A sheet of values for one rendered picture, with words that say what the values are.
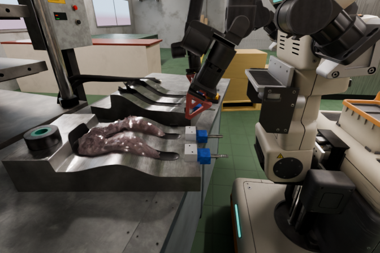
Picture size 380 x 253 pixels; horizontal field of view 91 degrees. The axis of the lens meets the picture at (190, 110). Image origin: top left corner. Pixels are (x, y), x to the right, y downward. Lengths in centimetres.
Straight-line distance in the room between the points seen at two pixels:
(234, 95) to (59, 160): 248
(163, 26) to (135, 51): 690
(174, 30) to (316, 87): 949
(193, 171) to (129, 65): 299
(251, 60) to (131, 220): 249
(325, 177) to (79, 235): 73
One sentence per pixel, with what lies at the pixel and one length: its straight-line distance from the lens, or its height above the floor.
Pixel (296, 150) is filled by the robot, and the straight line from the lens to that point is 78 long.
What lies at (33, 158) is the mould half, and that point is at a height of 91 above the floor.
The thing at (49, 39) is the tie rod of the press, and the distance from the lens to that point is 120.
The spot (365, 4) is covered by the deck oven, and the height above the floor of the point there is 143.
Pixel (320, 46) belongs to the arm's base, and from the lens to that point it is 53.
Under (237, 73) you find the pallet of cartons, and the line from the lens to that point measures 274.
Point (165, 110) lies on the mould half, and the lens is 79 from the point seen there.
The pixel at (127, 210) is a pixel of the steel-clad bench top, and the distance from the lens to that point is 55.
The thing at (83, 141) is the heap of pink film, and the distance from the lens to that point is 66.
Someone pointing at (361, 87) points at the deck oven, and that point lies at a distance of 419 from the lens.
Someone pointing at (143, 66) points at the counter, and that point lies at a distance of 332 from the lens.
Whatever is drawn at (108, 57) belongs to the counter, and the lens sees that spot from 354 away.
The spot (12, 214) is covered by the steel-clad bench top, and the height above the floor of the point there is 80.
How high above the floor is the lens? 122
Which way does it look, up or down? 25 degrees down
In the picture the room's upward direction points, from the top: straight up
